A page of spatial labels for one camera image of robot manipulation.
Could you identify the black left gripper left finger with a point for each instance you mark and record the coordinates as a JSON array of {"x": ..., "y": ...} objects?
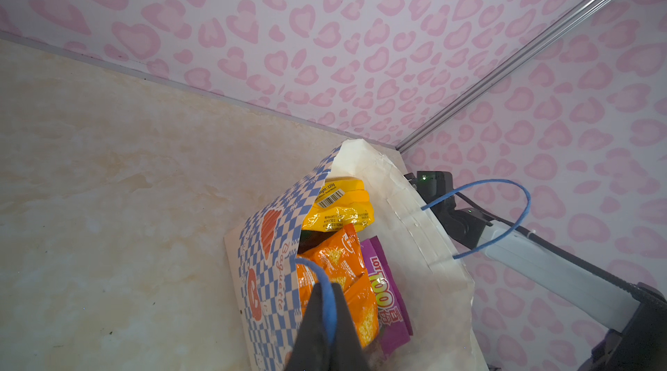
[{"x": 312, "y": 350}]

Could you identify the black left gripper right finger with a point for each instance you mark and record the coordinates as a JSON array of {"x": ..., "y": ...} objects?
[{"x": 346, "y": 351}]

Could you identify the purple grape candy bag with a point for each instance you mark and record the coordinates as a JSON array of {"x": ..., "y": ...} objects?
[{"x": 395, "y": 325}]

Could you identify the small orange snack packet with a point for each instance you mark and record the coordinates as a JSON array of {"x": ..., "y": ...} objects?
[{"x": 341, "y": 258}]

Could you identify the blue checkered paper bag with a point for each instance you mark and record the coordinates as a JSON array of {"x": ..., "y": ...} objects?
[{"x": 434, "y": 284}]

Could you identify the yellow orange candy bag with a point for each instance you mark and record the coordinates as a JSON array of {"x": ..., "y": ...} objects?
[{"x": 341, "y": 201}]

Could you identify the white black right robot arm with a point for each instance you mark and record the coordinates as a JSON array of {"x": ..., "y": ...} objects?
[{"x": 634, "y": 314}]

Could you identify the right aluminium corner post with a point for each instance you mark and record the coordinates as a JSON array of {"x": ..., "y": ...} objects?
[{"x": 569, "y": 21}]

